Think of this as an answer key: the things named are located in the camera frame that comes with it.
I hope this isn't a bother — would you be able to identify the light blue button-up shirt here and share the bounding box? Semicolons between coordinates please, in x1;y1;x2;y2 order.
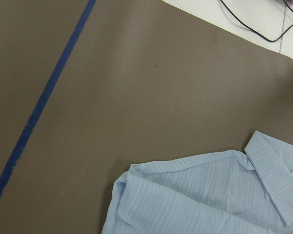
102;131;293;234

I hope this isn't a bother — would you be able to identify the black desk cable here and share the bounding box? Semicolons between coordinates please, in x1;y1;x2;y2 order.
219;0;293;42

